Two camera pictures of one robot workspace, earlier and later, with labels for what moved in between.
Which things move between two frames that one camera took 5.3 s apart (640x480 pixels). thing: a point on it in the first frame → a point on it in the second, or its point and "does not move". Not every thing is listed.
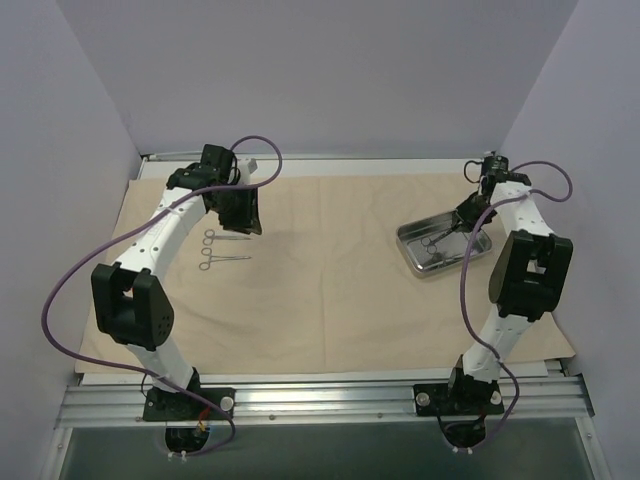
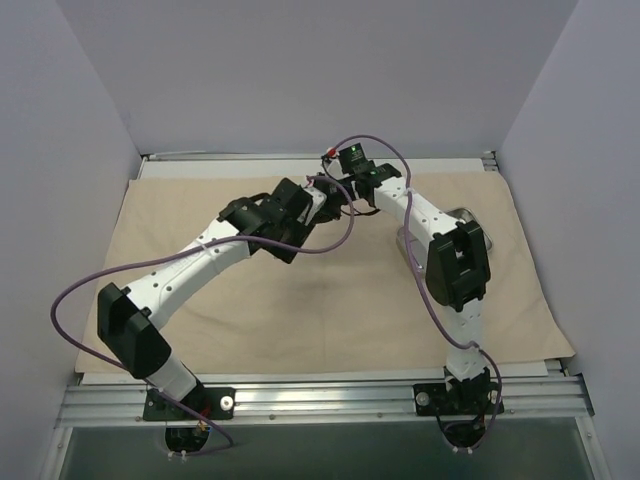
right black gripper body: (467, 212) → (335, 195)
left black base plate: (178, 407) does not move
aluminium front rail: (530, 397) does not move
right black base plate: (467, 399) does not move
